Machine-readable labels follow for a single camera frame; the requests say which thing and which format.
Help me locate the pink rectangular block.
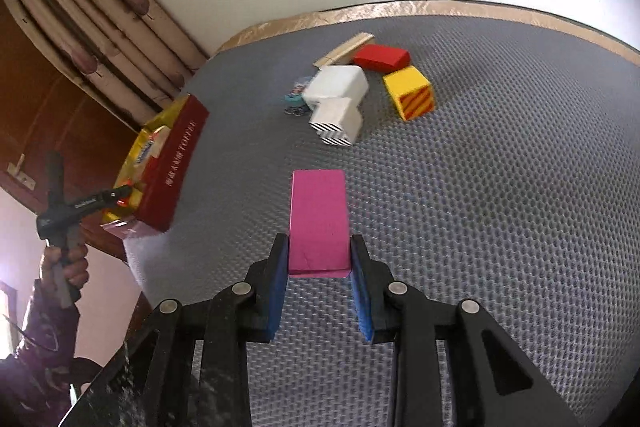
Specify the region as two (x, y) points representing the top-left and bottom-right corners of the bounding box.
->
(288, 170), (352, 279)

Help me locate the white power adapter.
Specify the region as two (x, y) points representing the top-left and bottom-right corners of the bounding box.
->
(302, 65), (369, 109)

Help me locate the clear case with blue-red card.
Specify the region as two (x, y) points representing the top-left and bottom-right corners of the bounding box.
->
(116, 126), (171, 188)

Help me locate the left hand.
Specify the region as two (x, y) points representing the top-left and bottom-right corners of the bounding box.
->
(39, 243), (89, 296)

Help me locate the red gold toffee tin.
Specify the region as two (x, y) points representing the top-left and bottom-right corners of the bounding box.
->
(101, 94), (208, 239)

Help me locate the dark wooden cabinet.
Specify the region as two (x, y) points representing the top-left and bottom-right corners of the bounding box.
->
(0, 1), (156, 263)

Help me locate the beige patterned curtain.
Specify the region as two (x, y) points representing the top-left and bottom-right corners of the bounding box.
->
(1, 0), (207, 128)

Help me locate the beige fabric table edge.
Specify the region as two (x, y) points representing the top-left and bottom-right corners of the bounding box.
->
(217, 0), (639, 65)

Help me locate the grey honeycomb mesh mat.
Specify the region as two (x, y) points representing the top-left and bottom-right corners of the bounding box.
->
(125, 16), (639, 426)

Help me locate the white zigzag patterned block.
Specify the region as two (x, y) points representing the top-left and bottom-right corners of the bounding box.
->
(309, 98), (362, 146)

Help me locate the red rectangular block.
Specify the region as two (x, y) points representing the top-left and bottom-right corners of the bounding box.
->
(352, 44), (411, 75)

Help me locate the yellow red striped block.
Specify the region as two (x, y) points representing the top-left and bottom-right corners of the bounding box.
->
(383, 66), (436, 121)

